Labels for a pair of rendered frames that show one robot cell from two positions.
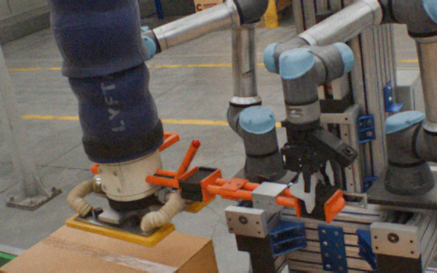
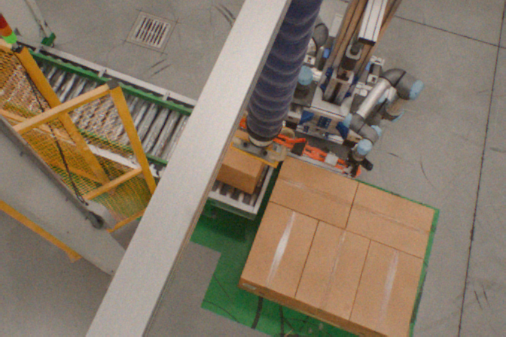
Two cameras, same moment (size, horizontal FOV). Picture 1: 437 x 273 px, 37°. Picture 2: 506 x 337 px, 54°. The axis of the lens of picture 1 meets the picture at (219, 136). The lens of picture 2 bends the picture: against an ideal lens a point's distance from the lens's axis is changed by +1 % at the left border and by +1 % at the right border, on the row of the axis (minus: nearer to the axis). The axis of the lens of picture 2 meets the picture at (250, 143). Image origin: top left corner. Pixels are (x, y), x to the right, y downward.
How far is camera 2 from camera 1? 2.33 m
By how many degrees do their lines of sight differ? 49
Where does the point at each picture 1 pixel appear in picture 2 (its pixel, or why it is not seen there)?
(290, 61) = (364, 151)
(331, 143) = (366, 164)
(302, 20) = (341, 40)
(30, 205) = not seen: outside the picture
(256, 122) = (306, 81)
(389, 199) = not seen: hidden behind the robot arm
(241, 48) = not seen: hidden behind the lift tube
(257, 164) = (300, 92)
